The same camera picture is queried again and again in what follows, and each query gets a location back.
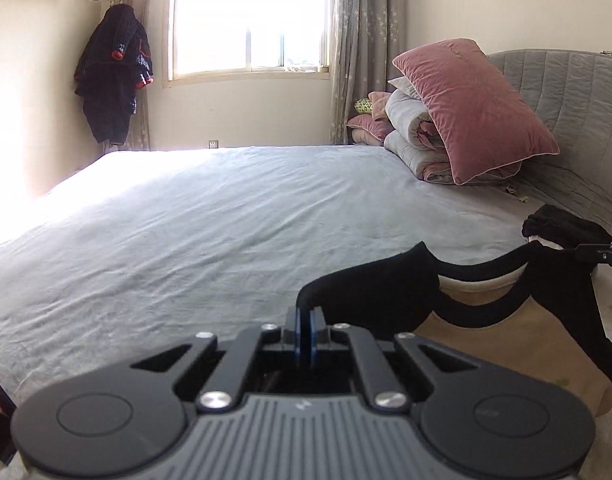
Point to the grey quilted headboard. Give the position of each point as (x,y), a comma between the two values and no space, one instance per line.
(575,95)

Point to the window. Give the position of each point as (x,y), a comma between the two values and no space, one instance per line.
(236,10)

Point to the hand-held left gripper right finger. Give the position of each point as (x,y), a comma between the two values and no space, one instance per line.
(313,342)

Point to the large pink pillow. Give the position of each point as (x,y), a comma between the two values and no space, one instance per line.
(475,105)

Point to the green patterned soft item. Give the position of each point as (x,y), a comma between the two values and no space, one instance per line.
(364,106)

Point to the small patterned trinket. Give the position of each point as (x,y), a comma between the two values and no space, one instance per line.
(516,194)

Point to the wall socket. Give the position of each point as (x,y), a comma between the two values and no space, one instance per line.
(213,144)

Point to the beige black sweatshirt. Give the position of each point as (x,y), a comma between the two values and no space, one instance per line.
(510,340)

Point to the dark hanging jacket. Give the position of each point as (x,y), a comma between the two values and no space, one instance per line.
(111,75)

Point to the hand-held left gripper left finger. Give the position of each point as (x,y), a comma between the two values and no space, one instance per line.
(299,342)

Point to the grey star-print curtain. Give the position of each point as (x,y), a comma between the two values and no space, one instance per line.
(361,35)

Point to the folded grey quilt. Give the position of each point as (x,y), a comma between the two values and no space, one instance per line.
(410,125)

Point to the small pink pillow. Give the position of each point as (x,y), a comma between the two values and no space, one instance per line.
(366,129)
(380,103)

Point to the black folded garment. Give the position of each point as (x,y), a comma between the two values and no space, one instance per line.
(560,225)

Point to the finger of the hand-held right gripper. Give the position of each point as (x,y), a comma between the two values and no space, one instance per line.
(600,254)

